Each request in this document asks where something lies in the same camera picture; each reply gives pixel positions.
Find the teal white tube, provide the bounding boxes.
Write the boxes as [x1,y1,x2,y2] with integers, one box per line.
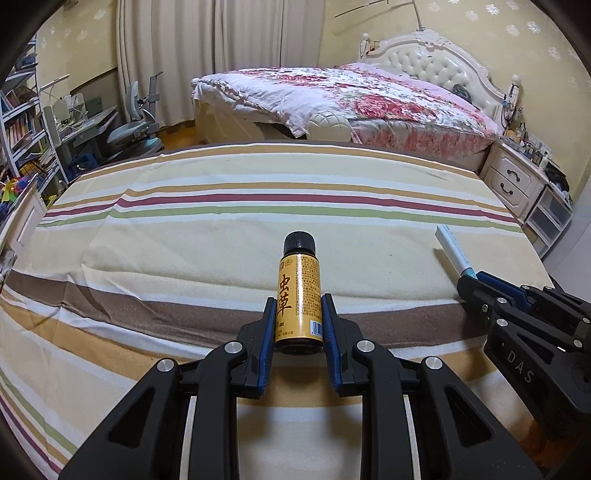
[435,225,476,278]

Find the yellow bottle black cap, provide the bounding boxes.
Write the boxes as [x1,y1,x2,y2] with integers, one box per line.
[274,231,324,356]

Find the plastic drawer unit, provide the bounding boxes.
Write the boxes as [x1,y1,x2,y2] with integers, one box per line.
[523,184,573,259]

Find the white nightstand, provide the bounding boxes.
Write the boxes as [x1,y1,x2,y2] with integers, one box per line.
[480,141,549,224]

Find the striped bed sheet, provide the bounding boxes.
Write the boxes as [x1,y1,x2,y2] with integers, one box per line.
[1,143,550,479]

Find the floral quilt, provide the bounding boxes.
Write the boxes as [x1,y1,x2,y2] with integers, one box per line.
[191,63,501,161]

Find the white tufted headboard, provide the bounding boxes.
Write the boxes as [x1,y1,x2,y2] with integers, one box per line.
[359,29,505,121]

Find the white bed footboard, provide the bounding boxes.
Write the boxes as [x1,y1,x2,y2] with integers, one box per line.
[1,175,47,257]

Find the grey desk chair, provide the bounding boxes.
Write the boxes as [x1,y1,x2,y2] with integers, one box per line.
[107,71,163,162]

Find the grey study desk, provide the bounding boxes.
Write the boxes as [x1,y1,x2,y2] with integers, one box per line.
[42,106,118,164]

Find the white bookshelf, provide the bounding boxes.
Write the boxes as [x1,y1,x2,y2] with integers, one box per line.
[1,37,64,197]

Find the beige curtains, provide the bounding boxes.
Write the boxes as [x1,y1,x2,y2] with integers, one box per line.
[116,1,325,126]

